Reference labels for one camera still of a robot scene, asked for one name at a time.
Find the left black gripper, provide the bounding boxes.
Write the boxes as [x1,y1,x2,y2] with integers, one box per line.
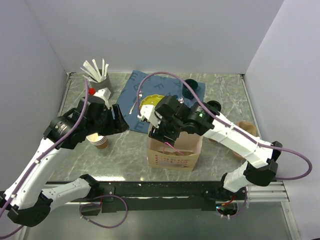
[86,103,130,136]

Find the pink paper gift bag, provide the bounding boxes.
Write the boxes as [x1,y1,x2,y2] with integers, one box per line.
[146,132,203,172]

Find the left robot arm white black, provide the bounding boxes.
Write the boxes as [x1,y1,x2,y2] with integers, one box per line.
[0,96,129,227]

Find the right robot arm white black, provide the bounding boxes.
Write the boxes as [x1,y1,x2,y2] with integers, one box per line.
[140,96,281,200]

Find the stack of brown paper cups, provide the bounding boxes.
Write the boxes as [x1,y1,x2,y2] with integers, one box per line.
[86,133,109,150]

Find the yellow-green dotted plate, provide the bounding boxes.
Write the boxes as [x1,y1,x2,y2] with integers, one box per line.
[139,94,164,110]

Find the silver fork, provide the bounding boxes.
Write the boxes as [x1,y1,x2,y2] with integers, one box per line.
[128,90,143,115]

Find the dark green mug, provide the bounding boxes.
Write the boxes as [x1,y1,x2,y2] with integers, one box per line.
[182,78,198,100]

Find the grey straw holder cup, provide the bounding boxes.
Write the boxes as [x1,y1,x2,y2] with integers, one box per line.
[90,73,114,99]

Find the blue alphabet cloth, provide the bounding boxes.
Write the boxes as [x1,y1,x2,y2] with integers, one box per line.
[116,70,196,134]

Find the stack of black lids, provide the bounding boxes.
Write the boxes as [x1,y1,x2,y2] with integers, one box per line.
[207,100,222,112]

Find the white wrapped straws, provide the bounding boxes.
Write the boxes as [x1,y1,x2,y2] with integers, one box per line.
[80,58,109,83]

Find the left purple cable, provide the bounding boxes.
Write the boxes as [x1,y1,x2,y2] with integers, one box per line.
[0,79,129,238]

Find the purple cable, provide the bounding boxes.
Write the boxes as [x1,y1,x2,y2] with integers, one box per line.
[0,79,129,238]
[136,71,313,218]

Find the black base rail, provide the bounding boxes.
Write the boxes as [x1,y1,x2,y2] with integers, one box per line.
[44,181,241,213]

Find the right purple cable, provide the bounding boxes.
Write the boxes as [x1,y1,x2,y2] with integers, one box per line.
[136,71,313,218]

